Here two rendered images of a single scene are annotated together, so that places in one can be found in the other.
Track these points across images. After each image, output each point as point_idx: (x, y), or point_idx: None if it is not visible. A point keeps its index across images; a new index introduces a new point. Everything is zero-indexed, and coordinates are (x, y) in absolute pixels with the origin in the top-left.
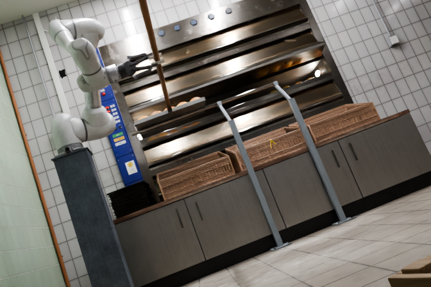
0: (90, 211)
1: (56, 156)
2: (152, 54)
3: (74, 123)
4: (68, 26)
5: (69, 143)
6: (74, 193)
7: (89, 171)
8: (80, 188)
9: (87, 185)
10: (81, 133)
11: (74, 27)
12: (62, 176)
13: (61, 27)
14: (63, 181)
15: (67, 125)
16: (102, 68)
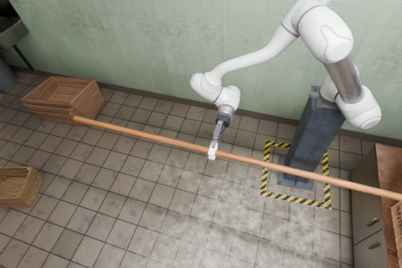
0: (300, 132)
1: (314, 88)
2: (212, 145)
3: (331, 86)
4: (292, 21)
5: (320, 92)
6: (304, 115)
7: (307, 120)
8: (304, 118)
9: (304, 123)
10: (331, 97)
11: (297, 27)
12: (308, 101)
13: (285, 18)
14: (307, 103)
15: (326, 81)
16: (216, 103)
